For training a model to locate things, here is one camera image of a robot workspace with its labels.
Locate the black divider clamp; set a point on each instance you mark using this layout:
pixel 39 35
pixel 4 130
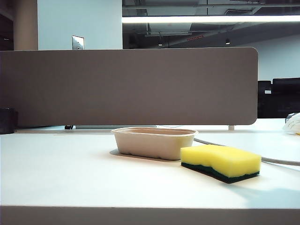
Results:
pixel 68 127

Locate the white divider bracket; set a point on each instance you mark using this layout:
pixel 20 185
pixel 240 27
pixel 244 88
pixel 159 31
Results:
pixel 231 127

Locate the white crumpled bag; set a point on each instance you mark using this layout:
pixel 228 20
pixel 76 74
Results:
pixel 293 124

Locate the grey desk divider panel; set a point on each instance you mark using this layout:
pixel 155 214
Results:
pixel 126 86

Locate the yellow green cleaning sponge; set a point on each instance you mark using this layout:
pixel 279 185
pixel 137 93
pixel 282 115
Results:
pixel 222 161

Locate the brown paper lunch box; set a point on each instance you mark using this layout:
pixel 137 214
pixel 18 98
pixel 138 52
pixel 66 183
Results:
pixel 154 146

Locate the silver wall switch plate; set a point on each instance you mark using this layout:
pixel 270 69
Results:
pixel 78 42

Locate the black cup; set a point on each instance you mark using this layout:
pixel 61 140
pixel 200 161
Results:
pixel 7 120

